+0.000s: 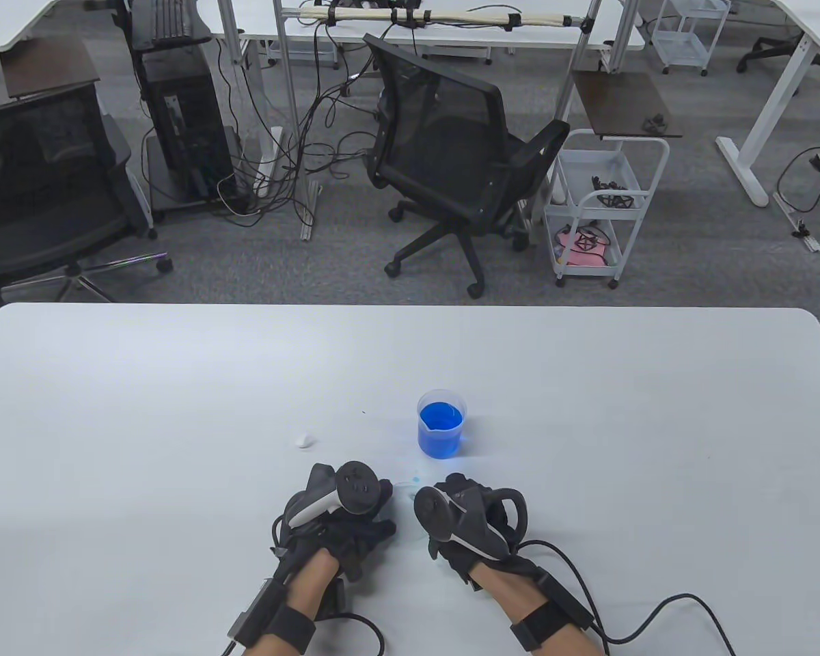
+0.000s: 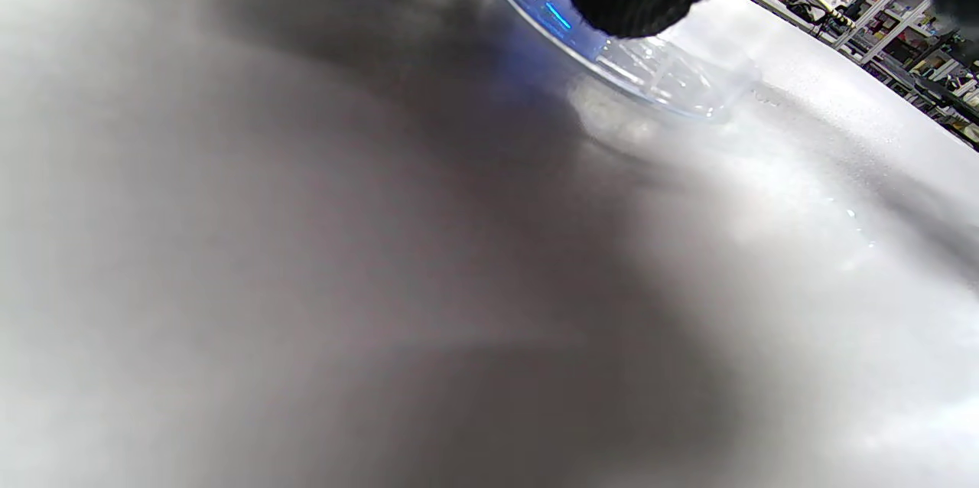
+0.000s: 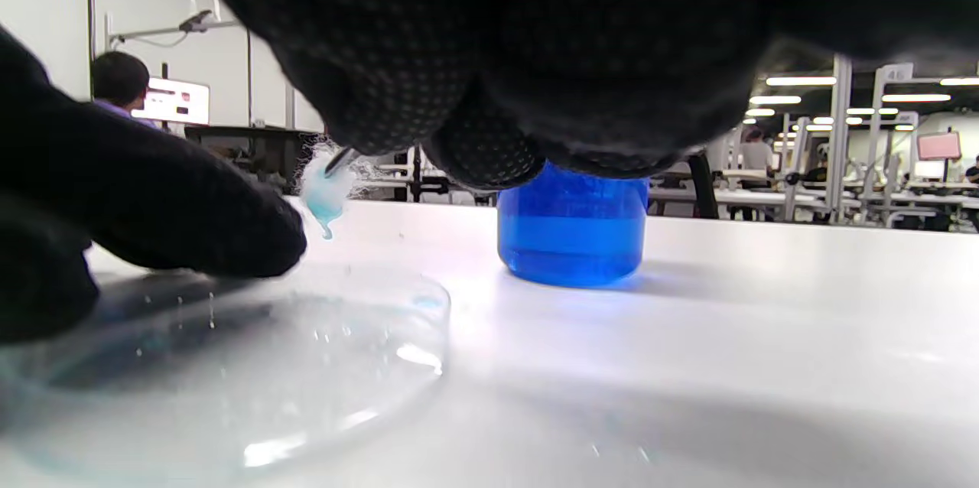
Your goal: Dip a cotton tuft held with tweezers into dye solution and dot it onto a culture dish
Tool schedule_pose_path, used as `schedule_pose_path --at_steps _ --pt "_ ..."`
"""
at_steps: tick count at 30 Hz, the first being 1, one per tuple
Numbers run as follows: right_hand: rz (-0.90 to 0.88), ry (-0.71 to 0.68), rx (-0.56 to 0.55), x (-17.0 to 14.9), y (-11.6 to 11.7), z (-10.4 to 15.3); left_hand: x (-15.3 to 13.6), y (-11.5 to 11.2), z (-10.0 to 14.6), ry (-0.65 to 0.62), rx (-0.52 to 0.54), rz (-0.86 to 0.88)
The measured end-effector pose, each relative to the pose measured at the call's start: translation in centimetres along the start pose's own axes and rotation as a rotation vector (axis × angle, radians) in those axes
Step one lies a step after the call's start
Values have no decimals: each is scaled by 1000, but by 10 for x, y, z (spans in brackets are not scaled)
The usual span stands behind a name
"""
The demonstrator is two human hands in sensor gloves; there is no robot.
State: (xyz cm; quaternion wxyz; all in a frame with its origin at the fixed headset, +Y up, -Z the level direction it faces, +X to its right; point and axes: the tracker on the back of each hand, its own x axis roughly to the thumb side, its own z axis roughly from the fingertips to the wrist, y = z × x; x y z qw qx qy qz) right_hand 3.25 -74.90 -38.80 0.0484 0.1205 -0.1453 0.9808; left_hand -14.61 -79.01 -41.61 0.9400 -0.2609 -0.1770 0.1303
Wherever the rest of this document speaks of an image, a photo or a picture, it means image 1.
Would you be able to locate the person's left hand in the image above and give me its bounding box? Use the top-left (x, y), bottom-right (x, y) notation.
top-left (271, 463), bottom-right (398, 584)

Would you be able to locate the silver aluminium frame post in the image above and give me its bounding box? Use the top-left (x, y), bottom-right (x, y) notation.
top-left (272, 0), bottom-right (323, 241)
top-left (530, 0), bottom-right (603, 240)

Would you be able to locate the white desk with leg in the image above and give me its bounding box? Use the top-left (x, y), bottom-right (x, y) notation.
top-left (715, 0), bottom-right (820, 208)

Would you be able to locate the black left wrist camera strap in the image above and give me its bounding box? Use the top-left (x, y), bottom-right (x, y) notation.
top-left (227, 577), bottom-right (348, 648)

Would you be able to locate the person's right forearm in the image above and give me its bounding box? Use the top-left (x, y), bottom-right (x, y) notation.
top-left (470, 559), bottom-right (605, 656)

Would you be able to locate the white long desk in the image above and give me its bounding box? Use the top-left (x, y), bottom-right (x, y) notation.
top-left (195, 0), bottom-right (646, 72)

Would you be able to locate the black left glove cable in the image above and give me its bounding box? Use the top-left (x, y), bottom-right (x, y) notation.
top-left (314, 612), bottom-right (386, 656)

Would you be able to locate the tangle of black cables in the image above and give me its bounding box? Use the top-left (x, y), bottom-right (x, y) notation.
top-left (215, 20), bottom-right (397, 226)

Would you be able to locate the clear beaker with blue liquid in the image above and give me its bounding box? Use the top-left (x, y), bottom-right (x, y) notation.
top-left (417, 389), bottom-right (467, 458)

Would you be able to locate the black glove cable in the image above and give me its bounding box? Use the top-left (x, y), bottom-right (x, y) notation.
top-left (314, 612), bottom-right (386, 656)
top-left (516, 540), bottom-right (740, 656)

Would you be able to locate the pink cloth item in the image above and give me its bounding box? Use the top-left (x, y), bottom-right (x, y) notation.
top-left (555, 228), bottom-right (623, 267)

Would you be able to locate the black wrist camera strap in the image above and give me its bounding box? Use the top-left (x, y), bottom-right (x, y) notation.
top-left (510, 567), bottom-right (597, 651)
top-left (227, 577), bottom-right (348, 648)

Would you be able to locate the white power strip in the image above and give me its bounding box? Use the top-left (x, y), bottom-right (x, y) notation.
top-left (254, 126), bottom-right (284, 199)

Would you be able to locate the black chair wheel base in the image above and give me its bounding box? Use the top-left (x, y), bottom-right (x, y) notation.
top-left (736, 36), bottom-right (820, 91)

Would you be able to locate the black floor cable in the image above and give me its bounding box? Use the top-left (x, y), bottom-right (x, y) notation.
top-left (774, 142), bottom-right (820, 236)

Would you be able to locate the black and white glove controller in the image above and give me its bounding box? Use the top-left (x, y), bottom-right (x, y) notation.
top-left (287, 461), bottom-right (394, 530)

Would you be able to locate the white wire basket trolley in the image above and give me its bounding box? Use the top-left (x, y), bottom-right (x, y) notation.
top-left (652, 0), bottom-right (732, 77)

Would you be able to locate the black padded office chair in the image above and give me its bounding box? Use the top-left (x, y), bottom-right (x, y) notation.
top-left (0, 85), bottom-right (174, 312)

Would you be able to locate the brown side table top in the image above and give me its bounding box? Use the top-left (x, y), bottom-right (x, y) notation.
top-left (571, 70), bottom-right (684, 139)
top-left (0, 36), bottom-right (101, 100)

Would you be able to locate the person's right hand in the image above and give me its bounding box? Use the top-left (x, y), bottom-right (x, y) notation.
top-left (424, 476), bottom-right (542, 586)

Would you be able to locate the black right glove cable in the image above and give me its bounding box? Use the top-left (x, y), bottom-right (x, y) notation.
top-left (516, 540), bottom-right (740, 656)

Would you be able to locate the white rolling utility cart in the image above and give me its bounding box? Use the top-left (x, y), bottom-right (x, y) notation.
top-left (541, 128), bottom-right (671, 289)

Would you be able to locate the white corner desk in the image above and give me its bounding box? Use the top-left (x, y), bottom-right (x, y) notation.
top-left (0, 0), bottom-right (137, 52)

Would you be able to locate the black right wrist camera strap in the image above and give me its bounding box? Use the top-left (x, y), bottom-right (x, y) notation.
top-left (510, 567), bottom-right (597, 651)

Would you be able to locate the black computer tower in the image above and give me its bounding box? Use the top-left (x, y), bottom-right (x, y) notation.
top-left (131, 41), bottom-right (236, 200)

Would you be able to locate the black mesh office chair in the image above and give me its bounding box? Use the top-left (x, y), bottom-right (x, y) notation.
top-left (362, 33), bottom-right (571, 299)

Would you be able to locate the person's left forearm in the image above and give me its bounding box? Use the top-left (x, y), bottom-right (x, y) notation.
top-left (243, 547), bottom-right (342, 656)

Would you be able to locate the black wire frame object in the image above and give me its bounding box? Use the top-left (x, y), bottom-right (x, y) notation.
top-left (591, 176), bottom-right (646, 209)

